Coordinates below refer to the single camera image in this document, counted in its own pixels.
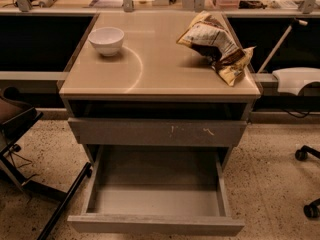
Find dark office chair left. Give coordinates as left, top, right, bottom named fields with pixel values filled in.
left=0, top=86, right=93, bottom=240

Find closed grey upper drawer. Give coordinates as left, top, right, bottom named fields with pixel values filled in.
left=68, top=118, right=246, bottom=147

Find white ceramic bowl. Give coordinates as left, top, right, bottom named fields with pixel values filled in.
left=88, top=27, right=124, bottom=56

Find white stick with black tip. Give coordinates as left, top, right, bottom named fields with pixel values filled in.
left=257, top=18, right=308, bottom=73

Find open grey bottom drawer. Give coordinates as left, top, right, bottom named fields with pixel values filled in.
left=68, top=146, right=244, bottom=236

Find brown white chip bag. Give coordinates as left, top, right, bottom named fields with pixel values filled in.
left=176, top=11, right=254, bottom=86

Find grey drawer cabinet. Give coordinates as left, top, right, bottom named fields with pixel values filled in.
left=60, top=11, right=260, bottom=164

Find dark items on shelf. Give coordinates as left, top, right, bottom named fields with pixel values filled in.
left=239, top=0, right=266, bottom=9

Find black chair base right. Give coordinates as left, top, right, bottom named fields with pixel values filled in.
left=294, top=144, right=320, bottom=219

